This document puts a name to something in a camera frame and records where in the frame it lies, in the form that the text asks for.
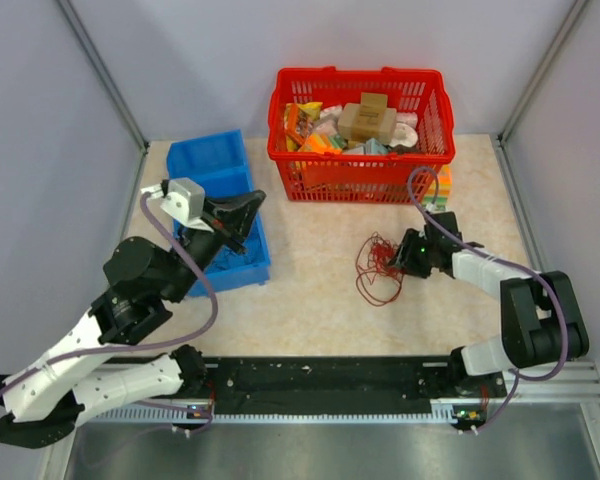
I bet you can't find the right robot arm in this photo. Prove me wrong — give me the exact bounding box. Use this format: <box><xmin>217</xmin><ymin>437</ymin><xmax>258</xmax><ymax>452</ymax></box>
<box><xmin>389</xmin><ymin>212</ymin><xmax>590</xmax><ymax>396</ymax></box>

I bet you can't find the grey aluminium frame rail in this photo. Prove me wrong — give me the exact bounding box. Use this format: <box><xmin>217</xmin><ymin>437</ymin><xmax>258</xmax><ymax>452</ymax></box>
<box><xmin>503</xmin><ymin>134</ymin><xmax>600</xmax><ymax>375</ymax></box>

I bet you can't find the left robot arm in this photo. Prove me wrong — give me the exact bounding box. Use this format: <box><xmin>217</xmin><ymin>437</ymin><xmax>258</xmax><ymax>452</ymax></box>
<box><xmin>0</xmin><ymin>186</ymin><xmax>266</xmax><ymax>450</ymax></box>

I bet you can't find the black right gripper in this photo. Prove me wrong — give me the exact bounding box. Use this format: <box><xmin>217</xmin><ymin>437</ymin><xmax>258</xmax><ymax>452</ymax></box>
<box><xmin>388</xmin><ymin>229</ymin><xmax>439</xmax><ymax>278</ymax></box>

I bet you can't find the grey slotted cable duct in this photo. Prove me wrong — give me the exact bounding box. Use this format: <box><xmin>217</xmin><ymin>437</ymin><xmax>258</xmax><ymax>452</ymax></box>
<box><xmin>87</xmin><ymin>402</ymin><xmax>486</xmax><ymax>426</ymax></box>

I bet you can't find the brown cardboard box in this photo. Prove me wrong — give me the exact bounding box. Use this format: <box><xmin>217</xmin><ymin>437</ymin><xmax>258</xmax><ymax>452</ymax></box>
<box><xmin>337</xmin><ymin>92</ymin><xmax>397</xmax><ymax>144</ymax></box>

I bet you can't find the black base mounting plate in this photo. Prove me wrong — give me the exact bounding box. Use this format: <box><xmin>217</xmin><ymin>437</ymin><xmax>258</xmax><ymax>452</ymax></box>
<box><xmin>94</xmin><ymin>343</ymin><xmax>516</xmax><ymax>415</ymax></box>

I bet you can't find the colourful sponge pack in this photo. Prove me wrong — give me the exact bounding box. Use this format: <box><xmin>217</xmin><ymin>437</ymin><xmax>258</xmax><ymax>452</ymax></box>
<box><xmin>421</xmin><ymin>165</ymin><xmax>452</xmax><ymax>205</ymax></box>

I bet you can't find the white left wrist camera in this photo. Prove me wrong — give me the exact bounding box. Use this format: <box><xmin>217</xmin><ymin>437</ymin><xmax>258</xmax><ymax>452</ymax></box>
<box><xmin>140</xmin><ymin>177</ymin><xmax>212</xmax><ymax>232</ymax></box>

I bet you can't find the red wire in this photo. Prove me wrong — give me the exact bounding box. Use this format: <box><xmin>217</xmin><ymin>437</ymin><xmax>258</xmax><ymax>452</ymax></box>
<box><xmin>354</xmin><ymin>230</ymin><xmax>406</xmax><ymax>306</ymax></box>

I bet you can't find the red plastic shopping basket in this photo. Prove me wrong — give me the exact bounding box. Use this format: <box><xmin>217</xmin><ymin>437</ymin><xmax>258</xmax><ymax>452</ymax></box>
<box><xmin>267</xmin><ymin>67</ymin><xmax>455</xmax><ymax>204</ymax></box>

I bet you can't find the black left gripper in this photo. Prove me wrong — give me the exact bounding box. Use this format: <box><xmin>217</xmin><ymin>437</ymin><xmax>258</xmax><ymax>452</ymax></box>
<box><xmin>166</xmin><ymin>192</ymin><xmax>271</xmax><ymax>303</ymax></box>

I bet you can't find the blue plastic compartment bin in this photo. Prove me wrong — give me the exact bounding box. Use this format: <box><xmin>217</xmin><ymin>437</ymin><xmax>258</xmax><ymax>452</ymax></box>
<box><xmin>166</xmin><ymin>128</ymin><xmax>273</xmax><ymax>300</ymax></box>

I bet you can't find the orange sponge daddy box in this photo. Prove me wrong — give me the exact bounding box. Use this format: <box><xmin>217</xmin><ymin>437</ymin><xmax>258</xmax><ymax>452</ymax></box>
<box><xmin>298</xmin><ymin>133</ymin><xmax>346</xmax><ymax>154</ymax></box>

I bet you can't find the teal sponge package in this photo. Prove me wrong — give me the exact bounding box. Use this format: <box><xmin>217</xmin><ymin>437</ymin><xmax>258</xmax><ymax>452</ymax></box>
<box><xmin>364</xmin><ymin>138</ymin><xmax>388</xmax><ymax>156</ymax></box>

